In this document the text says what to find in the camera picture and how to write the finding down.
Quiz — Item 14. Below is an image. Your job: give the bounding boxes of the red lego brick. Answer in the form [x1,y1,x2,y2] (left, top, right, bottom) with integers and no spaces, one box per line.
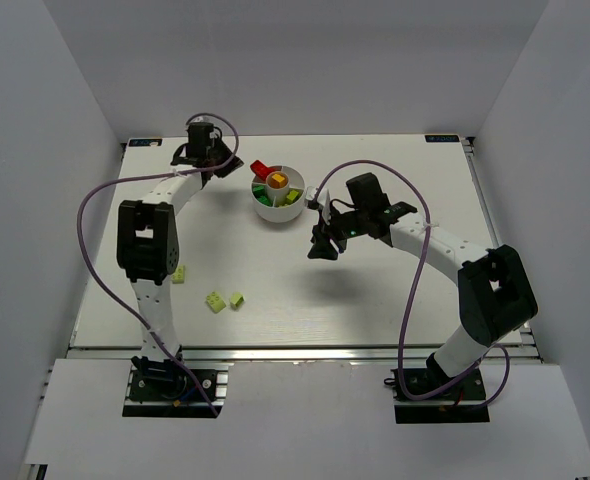
[250,160,274,181]

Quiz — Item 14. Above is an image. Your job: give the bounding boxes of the green long lego brick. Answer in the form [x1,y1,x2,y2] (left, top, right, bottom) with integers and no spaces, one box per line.
[252,184,273,207]

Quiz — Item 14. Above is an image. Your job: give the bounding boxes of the orange lego brick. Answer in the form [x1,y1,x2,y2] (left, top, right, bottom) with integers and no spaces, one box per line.
[267,172,289,190]

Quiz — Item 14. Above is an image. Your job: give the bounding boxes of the light green sloped lego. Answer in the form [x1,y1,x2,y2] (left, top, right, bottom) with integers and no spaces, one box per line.
[229,292,245,310]

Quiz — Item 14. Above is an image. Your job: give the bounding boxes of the light green lego brick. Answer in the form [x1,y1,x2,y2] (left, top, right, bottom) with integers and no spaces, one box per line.
[205,291,226,314]

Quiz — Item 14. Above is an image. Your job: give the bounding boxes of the pale green lego brick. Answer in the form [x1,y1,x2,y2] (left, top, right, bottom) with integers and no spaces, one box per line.
[171,265,185,284]

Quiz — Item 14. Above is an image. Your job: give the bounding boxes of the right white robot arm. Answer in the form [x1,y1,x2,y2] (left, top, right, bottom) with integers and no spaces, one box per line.
[305,173,538,392]

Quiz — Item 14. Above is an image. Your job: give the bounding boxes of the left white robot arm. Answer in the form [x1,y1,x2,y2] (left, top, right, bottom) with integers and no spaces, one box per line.
[117,121,243,368]

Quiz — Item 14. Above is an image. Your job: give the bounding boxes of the white round divided container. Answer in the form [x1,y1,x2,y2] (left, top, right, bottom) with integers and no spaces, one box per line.
[251,165,306,224]

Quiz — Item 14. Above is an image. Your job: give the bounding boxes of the left blue table label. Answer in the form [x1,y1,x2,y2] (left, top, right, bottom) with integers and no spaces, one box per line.
[127,138,163,148]

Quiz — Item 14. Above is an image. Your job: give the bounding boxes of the blue table label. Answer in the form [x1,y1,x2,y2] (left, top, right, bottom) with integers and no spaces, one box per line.
[127,138,163,148]
[424,134,460,143]

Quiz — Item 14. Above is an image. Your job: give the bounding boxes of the right blue table label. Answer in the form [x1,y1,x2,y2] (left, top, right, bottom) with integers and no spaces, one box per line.
[424,134,460,143]

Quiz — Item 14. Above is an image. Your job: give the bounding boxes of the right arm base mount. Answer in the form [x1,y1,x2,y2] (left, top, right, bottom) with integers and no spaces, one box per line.
[383,369,490,425]

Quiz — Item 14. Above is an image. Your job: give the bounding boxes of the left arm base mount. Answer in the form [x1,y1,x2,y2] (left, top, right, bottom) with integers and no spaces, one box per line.
[122,356,223,419]

